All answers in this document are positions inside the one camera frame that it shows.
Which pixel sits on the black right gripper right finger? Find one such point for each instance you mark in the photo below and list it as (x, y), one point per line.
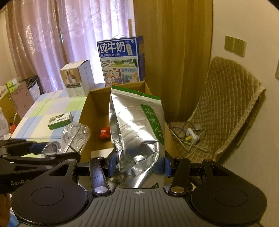
(179, 170)

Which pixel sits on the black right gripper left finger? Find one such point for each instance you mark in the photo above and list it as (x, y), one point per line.
(101, 170)

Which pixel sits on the red candy pouch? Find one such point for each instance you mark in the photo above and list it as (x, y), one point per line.
(104, 133)

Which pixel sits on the clear plastic bag with hooks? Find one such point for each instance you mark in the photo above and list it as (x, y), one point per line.
(74, 139)

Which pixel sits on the silver foil tea bag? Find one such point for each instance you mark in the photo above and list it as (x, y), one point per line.
(137, 128)

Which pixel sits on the green white medicine box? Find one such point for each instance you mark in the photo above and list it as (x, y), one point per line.
(60, 121)

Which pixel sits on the left hand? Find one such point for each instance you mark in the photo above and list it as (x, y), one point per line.
(5, 207)

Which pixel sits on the checkered tablecloth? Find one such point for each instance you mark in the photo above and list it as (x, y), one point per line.
(34, 125)

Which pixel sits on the cardboard boxes pile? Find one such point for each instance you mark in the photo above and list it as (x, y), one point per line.
(18, 97)

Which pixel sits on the quilted beige chair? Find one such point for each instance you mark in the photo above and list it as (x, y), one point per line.
(227, 108)

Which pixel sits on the white humidifier box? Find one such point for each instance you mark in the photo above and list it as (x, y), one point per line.
(77, 78)

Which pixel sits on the blue milk carton case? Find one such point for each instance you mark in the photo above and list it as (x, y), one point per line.
(122, 60)

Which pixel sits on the brown curtain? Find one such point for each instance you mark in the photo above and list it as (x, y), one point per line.
(177, 46)

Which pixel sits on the pink lace curtain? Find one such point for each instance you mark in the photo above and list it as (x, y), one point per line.
(44, 36)

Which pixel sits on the white power strip with cables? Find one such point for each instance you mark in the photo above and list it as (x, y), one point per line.
(189, 137)

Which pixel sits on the double wall socket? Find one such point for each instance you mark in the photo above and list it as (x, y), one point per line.
(235, 45)

